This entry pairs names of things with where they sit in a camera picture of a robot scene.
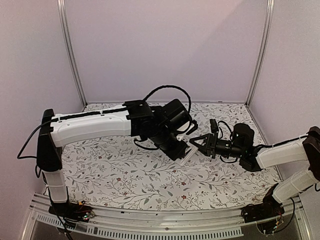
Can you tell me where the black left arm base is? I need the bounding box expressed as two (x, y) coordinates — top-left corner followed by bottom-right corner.
(48, 200), (95, 222)

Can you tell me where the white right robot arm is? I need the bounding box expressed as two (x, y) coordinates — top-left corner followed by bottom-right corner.
(189, 123), (320, 218)

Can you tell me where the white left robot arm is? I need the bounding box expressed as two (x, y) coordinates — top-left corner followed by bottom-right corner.
(33, 99), (198, 217)

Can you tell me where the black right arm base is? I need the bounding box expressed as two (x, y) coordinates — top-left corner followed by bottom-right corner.
(241, 183), (285, 223)

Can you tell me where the floral patterned table mat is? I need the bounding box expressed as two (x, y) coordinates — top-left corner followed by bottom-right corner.
(43, 102), (285, 210)

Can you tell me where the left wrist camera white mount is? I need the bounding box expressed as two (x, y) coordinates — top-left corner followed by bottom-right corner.
(176, 120), (198, 141)

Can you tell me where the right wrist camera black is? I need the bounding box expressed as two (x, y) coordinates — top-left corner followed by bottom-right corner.
(209, 119), (220, 136)

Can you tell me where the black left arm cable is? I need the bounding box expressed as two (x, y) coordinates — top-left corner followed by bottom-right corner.
(144, 84), (193, 118)

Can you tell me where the aluminium table edge rail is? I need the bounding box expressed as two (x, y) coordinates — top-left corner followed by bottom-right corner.
(21, 193), (313, 240)

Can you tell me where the right aluminium frame post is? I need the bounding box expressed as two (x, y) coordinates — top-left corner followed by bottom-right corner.
(245, 0), (275, 108)

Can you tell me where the aluminium frame post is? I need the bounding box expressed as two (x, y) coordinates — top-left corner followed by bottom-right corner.
(245, 0), (275, 108)
(56, 0), (88, 107)

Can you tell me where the left aluminium frame post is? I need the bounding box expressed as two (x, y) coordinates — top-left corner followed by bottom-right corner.
(56, 0), (88, 107)

